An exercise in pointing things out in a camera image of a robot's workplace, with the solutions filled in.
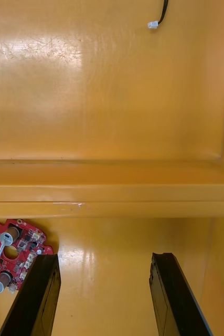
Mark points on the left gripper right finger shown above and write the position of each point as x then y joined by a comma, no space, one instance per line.
172,296

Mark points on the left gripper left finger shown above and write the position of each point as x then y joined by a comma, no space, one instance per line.
35,296

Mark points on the round red circuit board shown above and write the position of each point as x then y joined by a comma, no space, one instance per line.
25,237

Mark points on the yellow-orange plastic bin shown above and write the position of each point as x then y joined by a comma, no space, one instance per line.
117,92
104,288

